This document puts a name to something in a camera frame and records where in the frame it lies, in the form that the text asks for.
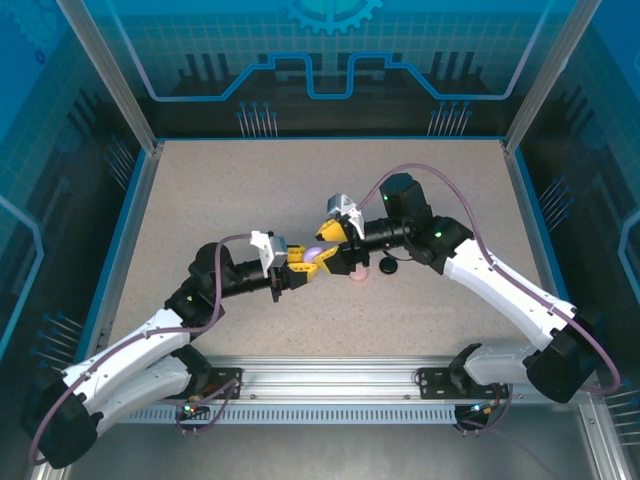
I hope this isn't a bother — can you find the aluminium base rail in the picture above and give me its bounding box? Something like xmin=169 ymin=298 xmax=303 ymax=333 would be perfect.
xmin=204 ymin=353 xmax=596 ymax=405

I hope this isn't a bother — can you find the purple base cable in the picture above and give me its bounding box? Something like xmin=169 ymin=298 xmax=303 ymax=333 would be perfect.
xmin=152 ymin=377 xmax=242 ymax=437
xmin=453 ymin=394 xmax=512 ymax=437

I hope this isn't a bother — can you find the aluminium table side rail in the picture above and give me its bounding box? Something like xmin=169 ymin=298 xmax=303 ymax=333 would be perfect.
xmin=27 ymin=142 xmax=166 ymax=480
xmin=502 ymin=139 xmax=576 ymax=361

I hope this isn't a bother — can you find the slotted grey cable duct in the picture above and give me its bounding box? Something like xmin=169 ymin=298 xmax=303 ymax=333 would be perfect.
xmin=119 ymin=403 xmax=464 ymax=426

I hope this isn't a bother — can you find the aluminium frame post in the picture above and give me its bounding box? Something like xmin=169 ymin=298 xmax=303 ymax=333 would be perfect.
xmin=55 ymin=0 xmax=167 ymax=156
xmin=502 ymin=0 xmax=591 ymax=156

